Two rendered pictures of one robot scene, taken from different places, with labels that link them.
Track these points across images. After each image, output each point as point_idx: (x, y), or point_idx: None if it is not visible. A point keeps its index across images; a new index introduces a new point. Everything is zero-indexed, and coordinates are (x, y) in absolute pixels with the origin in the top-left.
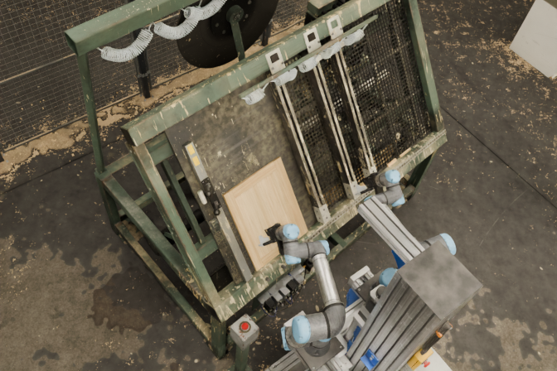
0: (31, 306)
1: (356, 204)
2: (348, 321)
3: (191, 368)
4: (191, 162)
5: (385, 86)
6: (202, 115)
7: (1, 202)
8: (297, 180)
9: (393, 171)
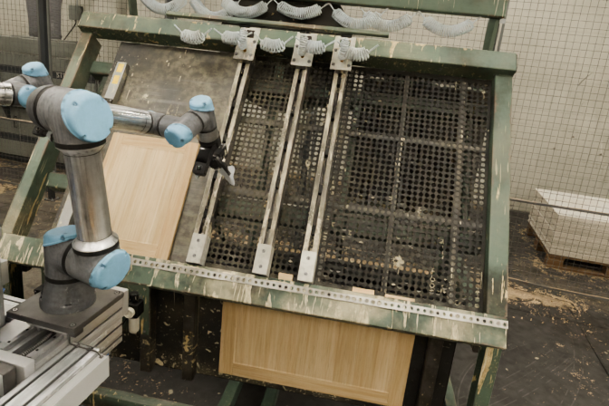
0: (34, 273)
1: (255, 286)
2: (5, 309)
3: None
4: (111, 78)
5: (565, 380)
6: (158, 56)
7: None
8: (202, 190)
9: (203, 95)
